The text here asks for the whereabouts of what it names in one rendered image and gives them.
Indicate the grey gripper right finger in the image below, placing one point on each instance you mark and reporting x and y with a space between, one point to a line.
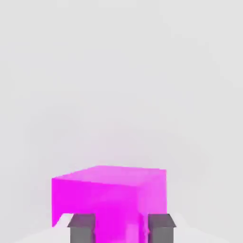
160 229

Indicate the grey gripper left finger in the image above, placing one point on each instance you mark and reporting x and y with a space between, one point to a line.
82 229

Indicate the small magenta cube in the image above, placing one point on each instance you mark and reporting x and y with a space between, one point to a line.
114 199

